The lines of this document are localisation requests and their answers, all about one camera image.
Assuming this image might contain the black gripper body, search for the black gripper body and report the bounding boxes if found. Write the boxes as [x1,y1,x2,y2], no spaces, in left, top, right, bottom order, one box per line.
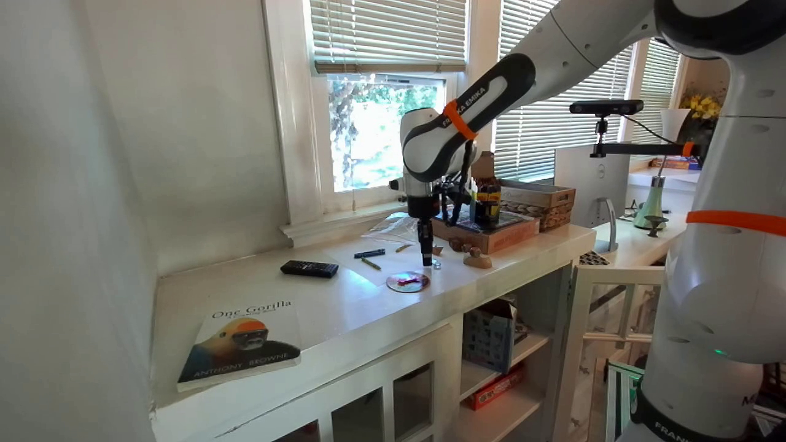
[407,198,439,252]

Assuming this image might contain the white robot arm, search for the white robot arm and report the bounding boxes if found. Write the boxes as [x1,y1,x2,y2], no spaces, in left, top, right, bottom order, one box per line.
[399,0,786,442]

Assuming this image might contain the shiny compact disc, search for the shiny compact disc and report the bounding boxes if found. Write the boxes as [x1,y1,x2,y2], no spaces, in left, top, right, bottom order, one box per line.
[385,271,429,296]

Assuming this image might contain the white counter cabinet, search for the white counter cabinet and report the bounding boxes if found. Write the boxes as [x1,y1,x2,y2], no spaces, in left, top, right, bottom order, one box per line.
[151,227,595,442]

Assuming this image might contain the clear plastic bag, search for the clear plastic bag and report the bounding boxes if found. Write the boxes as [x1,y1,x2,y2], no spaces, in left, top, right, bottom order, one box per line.
[365,211,415,239]

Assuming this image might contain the black pen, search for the black pen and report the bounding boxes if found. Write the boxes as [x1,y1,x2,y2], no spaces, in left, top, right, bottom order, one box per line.
[354,249,385,261]

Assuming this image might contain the dark cup with pens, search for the dark cup with pens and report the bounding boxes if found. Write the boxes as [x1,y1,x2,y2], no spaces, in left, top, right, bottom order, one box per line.
[474,177,500,231]

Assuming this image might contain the grey storage box on shelf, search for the grey storage box on shelf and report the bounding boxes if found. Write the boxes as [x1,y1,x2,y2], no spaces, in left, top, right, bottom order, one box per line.
[461,301,515,374]

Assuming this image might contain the white window blind right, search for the white window blind right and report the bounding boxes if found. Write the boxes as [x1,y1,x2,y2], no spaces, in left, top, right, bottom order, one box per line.
[494,0,640,183]

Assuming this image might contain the white window blind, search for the white window blind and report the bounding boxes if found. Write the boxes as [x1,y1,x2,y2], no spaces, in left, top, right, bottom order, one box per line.
[310,0,469,74]
[494,0,640,183]

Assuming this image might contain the black remote control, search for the black remote control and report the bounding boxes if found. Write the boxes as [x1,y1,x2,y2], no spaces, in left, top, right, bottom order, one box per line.
[280,261,338,279]

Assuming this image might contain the wicker woven box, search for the wicker woven box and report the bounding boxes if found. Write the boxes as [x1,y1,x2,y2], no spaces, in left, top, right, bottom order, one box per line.
[500,188,575,231]

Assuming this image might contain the red book on shelf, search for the red book on shelf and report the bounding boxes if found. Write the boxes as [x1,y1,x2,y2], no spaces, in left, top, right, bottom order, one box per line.
[464,366,527,410]

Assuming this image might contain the white monitor back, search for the white monitor back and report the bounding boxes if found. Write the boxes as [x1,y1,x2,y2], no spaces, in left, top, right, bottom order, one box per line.
[552,146,628,227]

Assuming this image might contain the white window blind left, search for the white window blind left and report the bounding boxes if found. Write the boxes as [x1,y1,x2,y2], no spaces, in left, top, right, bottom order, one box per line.
[310,0,469,74]

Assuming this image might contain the bird cover book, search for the bird cover book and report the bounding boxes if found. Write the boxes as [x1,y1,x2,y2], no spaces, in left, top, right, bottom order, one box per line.
[177,301,301,393]

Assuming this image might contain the yellow flowers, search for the yellow flowers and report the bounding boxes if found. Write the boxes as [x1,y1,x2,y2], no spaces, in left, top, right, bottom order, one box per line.
[687,97,721,120]

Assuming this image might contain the black camera on stand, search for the black camera on stand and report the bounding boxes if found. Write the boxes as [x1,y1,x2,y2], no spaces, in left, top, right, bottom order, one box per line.
[566,98,698,161]

